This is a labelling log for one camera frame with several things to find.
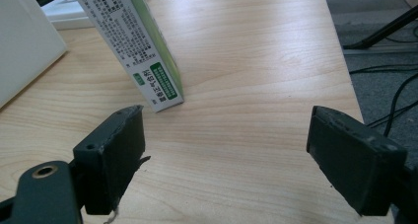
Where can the green and white carton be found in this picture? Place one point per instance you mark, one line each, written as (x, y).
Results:
(138, 43)

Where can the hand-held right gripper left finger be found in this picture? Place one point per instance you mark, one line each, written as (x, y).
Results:
(110, 158)

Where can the white box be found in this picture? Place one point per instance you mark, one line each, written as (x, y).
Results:
(23, 43)

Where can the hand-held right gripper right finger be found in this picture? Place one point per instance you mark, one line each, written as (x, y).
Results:
(353, 158)

